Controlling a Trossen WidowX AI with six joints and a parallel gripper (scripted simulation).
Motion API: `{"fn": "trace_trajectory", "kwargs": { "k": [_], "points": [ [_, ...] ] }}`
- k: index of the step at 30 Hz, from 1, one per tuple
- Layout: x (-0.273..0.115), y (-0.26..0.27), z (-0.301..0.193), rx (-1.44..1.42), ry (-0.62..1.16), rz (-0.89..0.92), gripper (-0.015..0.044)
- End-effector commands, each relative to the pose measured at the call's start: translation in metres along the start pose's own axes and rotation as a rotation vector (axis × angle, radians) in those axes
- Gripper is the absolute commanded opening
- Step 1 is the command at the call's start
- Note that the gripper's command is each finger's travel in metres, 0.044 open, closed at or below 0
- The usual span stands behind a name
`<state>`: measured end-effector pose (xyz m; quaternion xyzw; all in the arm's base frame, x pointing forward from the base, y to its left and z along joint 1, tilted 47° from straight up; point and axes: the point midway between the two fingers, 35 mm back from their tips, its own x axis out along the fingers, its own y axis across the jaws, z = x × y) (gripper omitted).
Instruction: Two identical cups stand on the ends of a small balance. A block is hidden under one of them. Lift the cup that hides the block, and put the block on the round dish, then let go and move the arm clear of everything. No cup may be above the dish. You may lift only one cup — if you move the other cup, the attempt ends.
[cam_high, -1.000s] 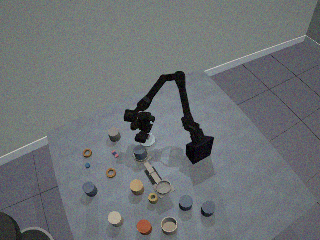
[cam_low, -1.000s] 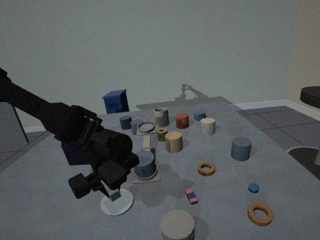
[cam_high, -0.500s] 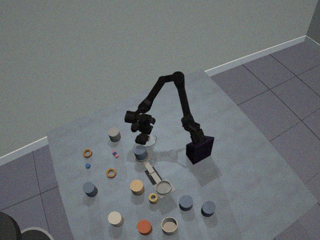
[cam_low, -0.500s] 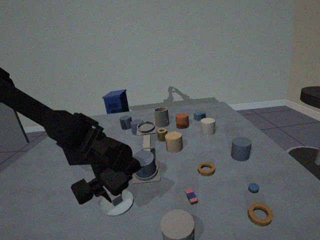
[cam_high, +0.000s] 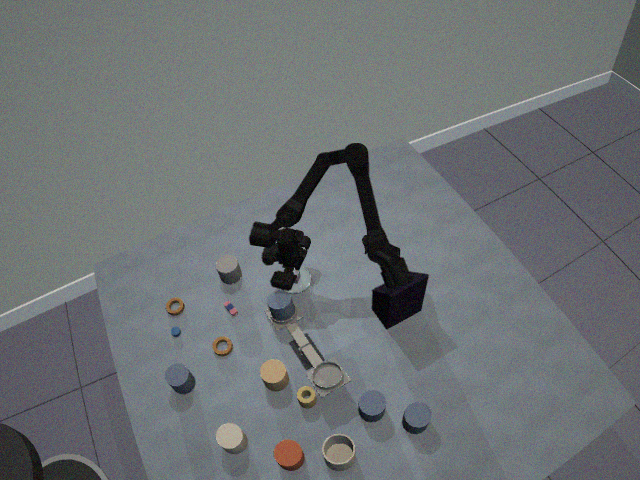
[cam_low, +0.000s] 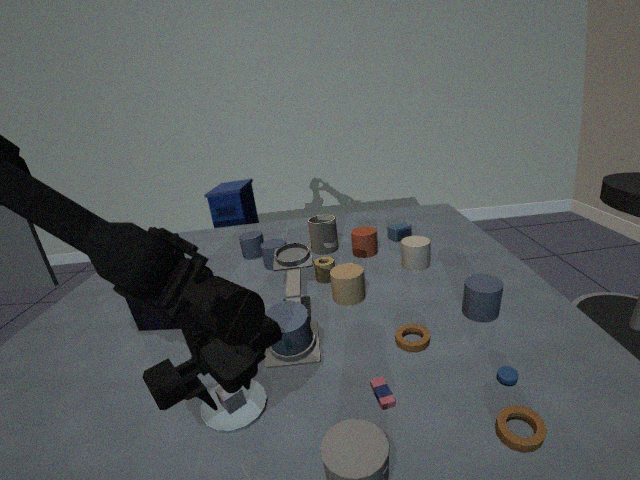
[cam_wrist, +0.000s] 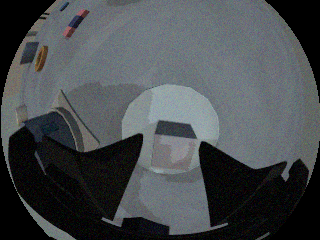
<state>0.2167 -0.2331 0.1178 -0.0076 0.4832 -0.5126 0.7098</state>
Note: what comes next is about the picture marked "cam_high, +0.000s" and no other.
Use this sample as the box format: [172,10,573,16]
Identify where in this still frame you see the brown ring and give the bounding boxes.
[213,336,233,357]
[166,297,185,316]

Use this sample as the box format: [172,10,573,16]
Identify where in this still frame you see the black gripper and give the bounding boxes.
[270,235,311,291]

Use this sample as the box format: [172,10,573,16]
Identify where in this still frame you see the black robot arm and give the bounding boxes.
[250,143,414,288]

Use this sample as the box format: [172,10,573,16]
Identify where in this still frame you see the pink eraser with blue sleeve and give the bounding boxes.
[223,301,238,316]

